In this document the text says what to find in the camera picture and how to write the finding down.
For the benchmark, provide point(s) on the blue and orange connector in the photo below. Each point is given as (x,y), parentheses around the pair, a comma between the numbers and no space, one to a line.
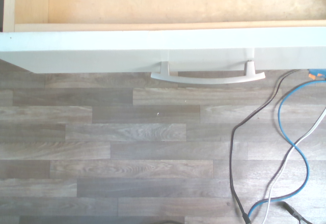
(317,73)

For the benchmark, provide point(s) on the white drawer with wooden interior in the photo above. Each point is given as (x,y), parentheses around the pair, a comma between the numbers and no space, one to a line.
(152,48)

